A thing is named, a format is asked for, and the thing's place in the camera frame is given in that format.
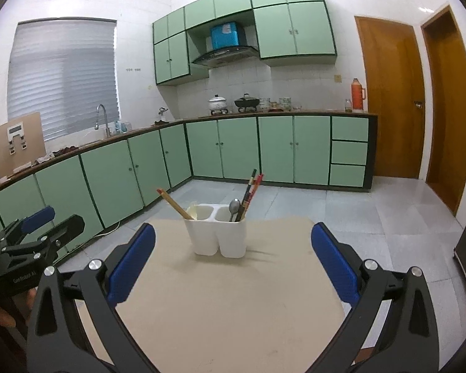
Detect bundle of chopsticks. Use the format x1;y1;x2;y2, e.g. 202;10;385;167
241;173;265;221

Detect black chopstick silver band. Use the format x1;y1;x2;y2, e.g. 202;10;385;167
237;168;258;222

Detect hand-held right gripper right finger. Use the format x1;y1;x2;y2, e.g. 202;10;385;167
311;222;440;373

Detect white two-compartment utensil holder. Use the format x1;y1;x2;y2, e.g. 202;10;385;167
184;204;247;259

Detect range hood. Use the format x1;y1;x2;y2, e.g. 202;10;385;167
190;45;259;68

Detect metal kitchen faucet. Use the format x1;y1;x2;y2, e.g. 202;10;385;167
94;104;111;137

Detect green lower kitchen cabinets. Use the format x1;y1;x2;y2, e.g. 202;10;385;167
0;113;377;276

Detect green upper kitchen cabinets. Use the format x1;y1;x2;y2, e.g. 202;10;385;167
152;0;338;86

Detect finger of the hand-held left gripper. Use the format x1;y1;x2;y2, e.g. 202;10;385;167
0;207;56;243
0;214;86;265

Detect brown wooden chopstick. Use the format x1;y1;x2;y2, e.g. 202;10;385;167
156;189;193;220
160;188;195;219

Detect white floor cable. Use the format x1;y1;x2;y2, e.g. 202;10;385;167
81;221;121;247

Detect row of glass jars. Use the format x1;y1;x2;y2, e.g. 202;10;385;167
259;97;301;112

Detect brown board with white devices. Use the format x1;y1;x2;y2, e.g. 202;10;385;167
0;112;46;178

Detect green kitchen cabinets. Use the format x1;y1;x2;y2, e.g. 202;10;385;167
0;113;377;276
152;0;338;86

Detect white cooking pot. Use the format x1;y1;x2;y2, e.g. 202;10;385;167
208;94;228;113

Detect wooden door with handle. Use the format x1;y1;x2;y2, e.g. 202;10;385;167
354;16;426;179

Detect black wok with lid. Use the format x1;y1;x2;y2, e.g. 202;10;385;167
234;93;260;111

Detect person's left hand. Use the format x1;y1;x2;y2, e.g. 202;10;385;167
0;288;37;327

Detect grey window blind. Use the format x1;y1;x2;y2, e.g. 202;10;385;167
8;17;121;140

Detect blue box in hood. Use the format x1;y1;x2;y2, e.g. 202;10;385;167
210;23;243;49

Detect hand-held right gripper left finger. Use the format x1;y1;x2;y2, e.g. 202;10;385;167
26;223;157;373

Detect orange thermos flask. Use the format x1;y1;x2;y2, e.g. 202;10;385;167
351;78;367;113

